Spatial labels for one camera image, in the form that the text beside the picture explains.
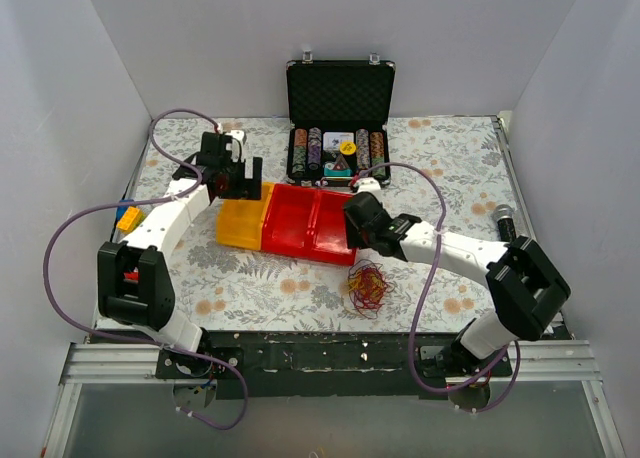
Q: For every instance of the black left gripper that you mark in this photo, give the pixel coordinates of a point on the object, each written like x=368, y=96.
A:
x=248, y=179

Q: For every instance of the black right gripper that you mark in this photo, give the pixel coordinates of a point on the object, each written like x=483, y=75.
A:
x=353, y=226

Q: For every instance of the yellow plastic bin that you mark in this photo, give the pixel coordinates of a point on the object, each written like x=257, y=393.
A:
x=240, y=222

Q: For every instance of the red plastic bin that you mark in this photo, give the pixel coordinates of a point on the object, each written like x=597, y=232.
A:
x=287, y=223
x=328, y=231

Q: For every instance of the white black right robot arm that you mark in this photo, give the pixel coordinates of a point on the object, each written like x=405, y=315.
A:
x=526, y=288

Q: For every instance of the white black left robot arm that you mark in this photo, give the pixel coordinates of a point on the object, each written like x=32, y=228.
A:
x=134, y=283

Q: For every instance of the blue toy brick left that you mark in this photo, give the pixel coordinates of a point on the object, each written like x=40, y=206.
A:
x=124, y=203

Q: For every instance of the black poker chip case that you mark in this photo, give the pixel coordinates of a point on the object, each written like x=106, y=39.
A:
x=338, y=119

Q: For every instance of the black handheld microphone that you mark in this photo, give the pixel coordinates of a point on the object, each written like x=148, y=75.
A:
x=503, y=216

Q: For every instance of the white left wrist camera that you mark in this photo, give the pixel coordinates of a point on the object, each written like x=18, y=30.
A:
x=235, y=142

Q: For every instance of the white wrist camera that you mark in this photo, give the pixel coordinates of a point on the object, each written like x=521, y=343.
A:
x=235, y=142
x=367, y=184

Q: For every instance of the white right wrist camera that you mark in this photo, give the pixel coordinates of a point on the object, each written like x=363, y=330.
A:
x=367, y=184

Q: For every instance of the aluminium frame rail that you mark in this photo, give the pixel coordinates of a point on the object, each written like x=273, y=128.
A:
x=110, y=364

